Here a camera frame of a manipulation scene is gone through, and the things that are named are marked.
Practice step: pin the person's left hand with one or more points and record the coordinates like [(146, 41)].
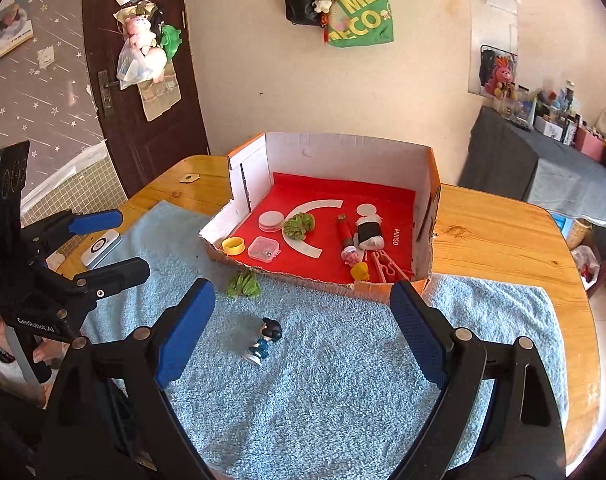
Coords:
[(44, 355)]

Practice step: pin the beige cloth pouch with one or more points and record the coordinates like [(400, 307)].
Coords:
[(158, 97)]

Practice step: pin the small wooden tag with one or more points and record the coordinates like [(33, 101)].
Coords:
[(189, 178)]

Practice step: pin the wicker basket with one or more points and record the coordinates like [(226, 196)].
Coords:
[(579, 233)]

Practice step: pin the red plastic clip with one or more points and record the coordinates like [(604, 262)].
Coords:
[(385, 266)]

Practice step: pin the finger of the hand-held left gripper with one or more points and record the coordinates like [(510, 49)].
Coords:
[(123, 272), (98, 220)]

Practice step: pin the green plush toy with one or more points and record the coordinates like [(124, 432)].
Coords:
[(171, 42)]

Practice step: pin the pink plush toy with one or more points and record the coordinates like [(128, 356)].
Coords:
[(140, 35)]

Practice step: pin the orange and white cardboard box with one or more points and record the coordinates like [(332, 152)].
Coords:
[(333, 155)]

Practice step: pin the green knitted scrunchie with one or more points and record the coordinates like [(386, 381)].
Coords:
[(298, 225), (243, 285)]

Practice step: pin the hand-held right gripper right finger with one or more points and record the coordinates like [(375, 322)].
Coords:
[(418, 330)]

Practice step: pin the pink bunny plush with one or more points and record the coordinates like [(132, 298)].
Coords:
[(502, 77)]

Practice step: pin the clear plastic bag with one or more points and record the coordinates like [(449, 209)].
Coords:
[(130, 70)]

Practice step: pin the clear small plastic box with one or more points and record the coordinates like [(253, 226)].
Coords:
[(263, 250)]

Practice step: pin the white round lid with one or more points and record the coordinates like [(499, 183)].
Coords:
[(271, 220)]

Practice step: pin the white small device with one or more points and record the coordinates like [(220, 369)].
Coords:
[(100, 247)]

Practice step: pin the dark brown door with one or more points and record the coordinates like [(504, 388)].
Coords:
[(133, 160)]

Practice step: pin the green tote bag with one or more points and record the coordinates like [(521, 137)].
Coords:
[(363, 20)]

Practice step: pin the yellow plastic cap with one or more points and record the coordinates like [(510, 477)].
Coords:
[(228, 246)]

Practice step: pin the red tassel ornament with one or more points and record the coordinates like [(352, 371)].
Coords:
[(326, 30)]

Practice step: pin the pink and yellow flamingo toy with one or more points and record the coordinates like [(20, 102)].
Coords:
[(360, 271)]

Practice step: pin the white plastic bag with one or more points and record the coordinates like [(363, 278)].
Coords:
[(585, 262)]

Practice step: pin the light blue towel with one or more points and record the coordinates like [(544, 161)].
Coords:
[(358, 360)]

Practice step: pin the pink storage box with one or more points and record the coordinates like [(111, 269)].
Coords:
[(589, 144)]

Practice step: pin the black and white rolled cloth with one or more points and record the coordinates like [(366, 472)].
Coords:
[(370, 232)]

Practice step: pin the wall mirror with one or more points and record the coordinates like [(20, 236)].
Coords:
[(493, 20)]

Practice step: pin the dark-haired small figurine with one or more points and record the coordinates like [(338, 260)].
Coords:
[(264, 342)]

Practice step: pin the grey cloth covered side table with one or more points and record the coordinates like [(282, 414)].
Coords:
[(558, 180)]

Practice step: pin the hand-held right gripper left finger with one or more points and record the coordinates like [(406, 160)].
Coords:
[(183, 330)]

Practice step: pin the illustrated book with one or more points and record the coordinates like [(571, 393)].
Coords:
[(13, 25)]

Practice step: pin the assorted desk clutter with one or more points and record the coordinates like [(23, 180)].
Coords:
[(548, 120)]

